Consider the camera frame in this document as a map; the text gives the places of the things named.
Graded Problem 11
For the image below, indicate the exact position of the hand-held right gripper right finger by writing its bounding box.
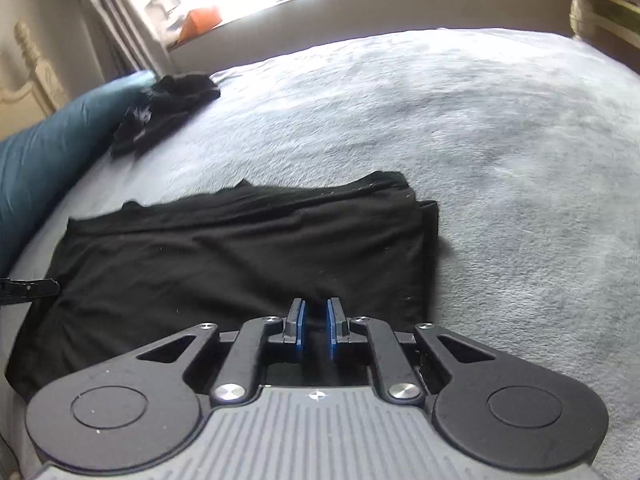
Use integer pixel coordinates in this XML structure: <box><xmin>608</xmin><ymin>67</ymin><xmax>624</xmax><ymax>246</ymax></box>
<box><xmin>326</xmin><ymin>298</ymin><xmax>496</xmax><ymax>406</ymax></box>

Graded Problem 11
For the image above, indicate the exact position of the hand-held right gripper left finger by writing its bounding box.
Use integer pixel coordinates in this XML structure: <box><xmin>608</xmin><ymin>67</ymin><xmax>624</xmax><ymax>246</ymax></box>
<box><xmin>135</xmin><ymin>298</ymin><xmax>306</xmax><ymax>406</ymax></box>

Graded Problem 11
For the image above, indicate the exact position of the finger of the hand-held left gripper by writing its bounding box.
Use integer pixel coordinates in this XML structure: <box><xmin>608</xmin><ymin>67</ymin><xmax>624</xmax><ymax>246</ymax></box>
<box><xmin>0</xmin><ymin>278</ymin><xmax>61</xmax><ymax>306</ymax></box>

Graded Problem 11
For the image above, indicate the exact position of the black garment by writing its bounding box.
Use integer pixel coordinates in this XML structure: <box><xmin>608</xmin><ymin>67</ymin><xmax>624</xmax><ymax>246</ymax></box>
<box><xmin>5</xmin><ymin>171</ymin><xmax>440</xmax><ymax>402</ymax></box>

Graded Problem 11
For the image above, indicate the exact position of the pile of black clothes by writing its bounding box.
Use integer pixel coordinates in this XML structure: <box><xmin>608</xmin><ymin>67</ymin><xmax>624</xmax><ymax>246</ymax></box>
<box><xmin>111</xmin><ymin>74</ymin><xmax>222</xmax><ymax>159</ymax></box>

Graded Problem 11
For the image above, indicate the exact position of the blue duvet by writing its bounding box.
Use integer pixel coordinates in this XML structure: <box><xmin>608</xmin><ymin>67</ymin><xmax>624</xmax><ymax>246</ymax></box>
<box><xmin>0</xmin><ymin>70</ymin><xmax>158</xmax><ymax>272</ymax></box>

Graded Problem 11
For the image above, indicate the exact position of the cream carved headboard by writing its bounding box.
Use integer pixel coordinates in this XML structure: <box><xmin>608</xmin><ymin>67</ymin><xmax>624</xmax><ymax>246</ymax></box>
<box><xmin>0</xmin><ymin>20</ymin><xmax>72</xmax><ymax>132</ymax></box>

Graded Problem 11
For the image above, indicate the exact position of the grey fleece blanket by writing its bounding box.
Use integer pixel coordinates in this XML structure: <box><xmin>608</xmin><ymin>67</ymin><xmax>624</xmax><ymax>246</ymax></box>
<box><xmin>0</xmin><ymin>27</ymin><xmax>640</xmax><ymax>480</ymax></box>

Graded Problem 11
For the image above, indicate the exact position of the orange object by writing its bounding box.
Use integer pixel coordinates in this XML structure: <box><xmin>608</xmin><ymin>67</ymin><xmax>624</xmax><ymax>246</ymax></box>
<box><xmin>176</xmin><ymin>6</ymin><xmax>224</xmax><ymax>42</ymax></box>

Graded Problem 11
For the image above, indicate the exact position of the cream wooden desk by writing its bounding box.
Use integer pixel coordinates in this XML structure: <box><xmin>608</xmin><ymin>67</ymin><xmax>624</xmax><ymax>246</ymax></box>
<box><xmin>570</xmin><ymin>0</ymin><xmax>640</xmax><ymax>62</ymax></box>

